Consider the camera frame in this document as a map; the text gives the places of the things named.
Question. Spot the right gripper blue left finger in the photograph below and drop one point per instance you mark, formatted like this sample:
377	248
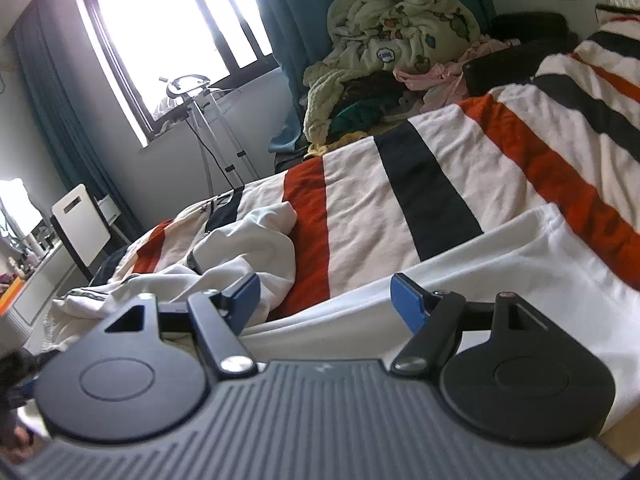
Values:
218	317

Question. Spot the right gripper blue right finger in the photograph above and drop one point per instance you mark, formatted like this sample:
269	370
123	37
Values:
433	319

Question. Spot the white sweatpants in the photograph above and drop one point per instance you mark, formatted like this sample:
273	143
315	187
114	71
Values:
536	255

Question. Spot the striped white orange black blanket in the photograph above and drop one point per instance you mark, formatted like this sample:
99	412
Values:
569	136

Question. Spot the white black chair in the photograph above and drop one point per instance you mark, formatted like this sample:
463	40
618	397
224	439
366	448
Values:
86	227

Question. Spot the light blue cloth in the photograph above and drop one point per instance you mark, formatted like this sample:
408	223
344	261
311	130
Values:
286	140

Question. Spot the yellow garment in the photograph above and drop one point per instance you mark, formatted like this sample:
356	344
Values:
318	150

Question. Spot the white dressing table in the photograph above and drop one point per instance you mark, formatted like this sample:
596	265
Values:
26	303

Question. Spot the dark green garment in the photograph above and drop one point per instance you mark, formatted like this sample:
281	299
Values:
360	116

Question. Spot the arched vanity mirror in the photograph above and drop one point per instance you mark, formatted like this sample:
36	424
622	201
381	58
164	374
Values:
22	215

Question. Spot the white garment steamer stand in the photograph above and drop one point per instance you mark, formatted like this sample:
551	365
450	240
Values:
202	114

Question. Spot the pink garment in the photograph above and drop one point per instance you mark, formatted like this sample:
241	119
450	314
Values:
444	83

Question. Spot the cream patterned fleece blanket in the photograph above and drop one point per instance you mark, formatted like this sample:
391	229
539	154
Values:
373	35

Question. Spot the teal left curtain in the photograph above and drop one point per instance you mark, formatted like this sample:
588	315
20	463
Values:
60	126

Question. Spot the window with dark frame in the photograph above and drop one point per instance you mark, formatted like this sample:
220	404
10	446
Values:
148	42

